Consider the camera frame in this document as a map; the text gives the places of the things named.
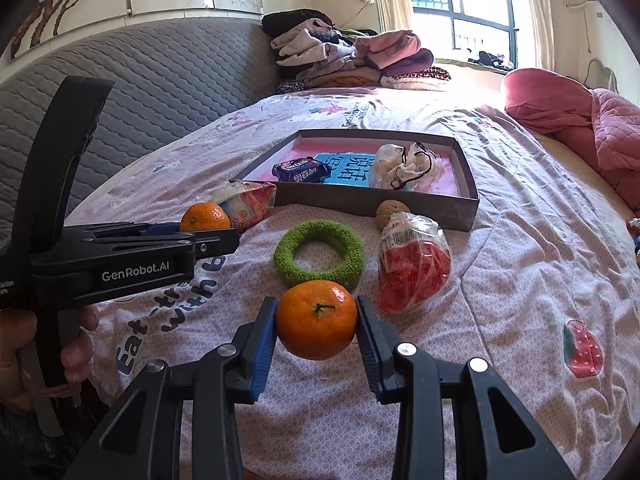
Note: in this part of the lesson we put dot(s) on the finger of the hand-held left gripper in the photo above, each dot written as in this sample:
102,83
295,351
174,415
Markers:
165,228
215,247

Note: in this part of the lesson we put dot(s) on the shallow pink cardboard tray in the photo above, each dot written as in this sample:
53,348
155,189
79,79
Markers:
350,205

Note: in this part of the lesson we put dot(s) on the grey quilted headboard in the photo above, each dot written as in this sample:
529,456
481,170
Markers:
150,90

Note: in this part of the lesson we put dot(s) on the white orange snack packet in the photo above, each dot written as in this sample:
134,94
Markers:
250,200

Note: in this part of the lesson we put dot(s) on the pink quilt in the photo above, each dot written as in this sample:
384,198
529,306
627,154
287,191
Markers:
550,105

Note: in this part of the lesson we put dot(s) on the dark clothes on windowsill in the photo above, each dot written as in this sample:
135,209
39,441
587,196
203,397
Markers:
492,60

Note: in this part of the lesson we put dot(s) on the white plastic bag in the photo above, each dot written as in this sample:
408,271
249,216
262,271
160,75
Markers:
395,165

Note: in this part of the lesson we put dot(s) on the pile of folded clothes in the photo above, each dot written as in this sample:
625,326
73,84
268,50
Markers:
325,55

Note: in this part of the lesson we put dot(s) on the brown walnut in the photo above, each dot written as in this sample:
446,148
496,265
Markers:
387,210

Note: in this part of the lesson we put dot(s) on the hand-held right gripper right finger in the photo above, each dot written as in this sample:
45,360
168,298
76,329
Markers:
374,350

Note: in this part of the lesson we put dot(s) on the blue cookie packet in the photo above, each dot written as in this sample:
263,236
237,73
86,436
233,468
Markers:
300,170

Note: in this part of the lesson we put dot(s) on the red white snack packet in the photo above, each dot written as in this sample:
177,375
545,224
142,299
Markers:
415,270

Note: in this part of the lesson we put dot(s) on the red white small toy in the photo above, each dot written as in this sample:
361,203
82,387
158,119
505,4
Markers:
634,235

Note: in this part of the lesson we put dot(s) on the person's left hand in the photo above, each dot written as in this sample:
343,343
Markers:
80,355

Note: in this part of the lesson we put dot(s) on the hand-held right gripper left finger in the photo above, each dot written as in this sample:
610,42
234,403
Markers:
265,345

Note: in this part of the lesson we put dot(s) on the orange tangerine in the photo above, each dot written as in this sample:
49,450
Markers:
205,217
315,320

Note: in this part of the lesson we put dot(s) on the printed pink bed sheet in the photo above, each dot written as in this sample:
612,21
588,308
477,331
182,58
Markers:
500,260

